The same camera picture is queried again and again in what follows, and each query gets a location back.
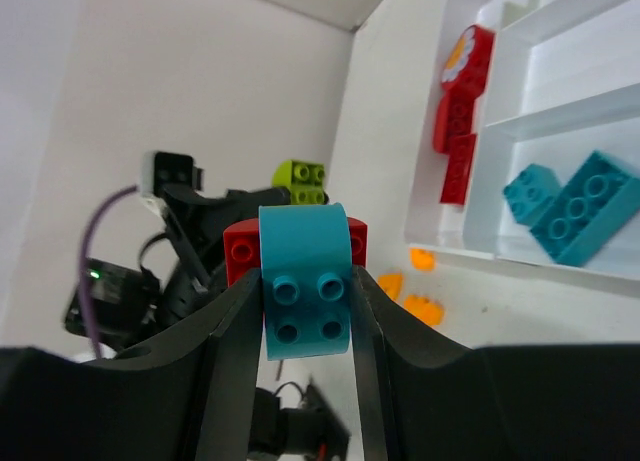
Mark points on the red rectangular lego brick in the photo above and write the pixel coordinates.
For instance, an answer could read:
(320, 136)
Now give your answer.
(458, 171)

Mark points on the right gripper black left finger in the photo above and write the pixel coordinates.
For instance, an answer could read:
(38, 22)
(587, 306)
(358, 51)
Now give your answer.
(186, 393)

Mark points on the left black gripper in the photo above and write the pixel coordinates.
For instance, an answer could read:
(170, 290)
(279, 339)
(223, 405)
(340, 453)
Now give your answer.
(131, 305)

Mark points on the red flower lego piece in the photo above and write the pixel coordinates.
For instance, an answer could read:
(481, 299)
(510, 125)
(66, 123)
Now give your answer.
(467, 66)

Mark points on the teal cloud lego piece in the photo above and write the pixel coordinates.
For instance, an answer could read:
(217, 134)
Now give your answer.
(306, 264)

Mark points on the green round lego piece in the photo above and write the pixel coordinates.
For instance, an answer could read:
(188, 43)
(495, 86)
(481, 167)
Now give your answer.
(304, 180)

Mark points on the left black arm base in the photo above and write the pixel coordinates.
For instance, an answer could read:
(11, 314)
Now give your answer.
(311, 430)

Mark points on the teal square lego brick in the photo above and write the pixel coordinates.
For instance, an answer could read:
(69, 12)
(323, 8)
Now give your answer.
(530, 193)

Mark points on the orange lego cluster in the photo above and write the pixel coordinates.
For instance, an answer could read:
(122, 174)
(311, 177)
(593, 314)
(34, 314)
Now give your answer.
(406, 294)

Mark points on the white divided sorting tray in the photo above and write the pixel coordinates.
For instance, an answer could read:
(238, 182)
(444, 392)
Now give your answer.
(563, 83)

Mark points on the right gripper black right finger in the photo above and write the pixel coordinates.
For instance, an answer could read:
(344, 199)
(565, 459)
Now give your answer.
(423, 396)

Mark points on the small red lego piece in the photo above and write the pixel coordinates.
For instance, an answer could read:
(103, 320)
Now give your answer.
(242, 246)

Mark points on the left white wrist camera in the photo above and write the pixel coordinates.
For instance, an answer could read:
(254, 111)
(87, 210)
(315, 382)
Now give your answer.
(160, 168)

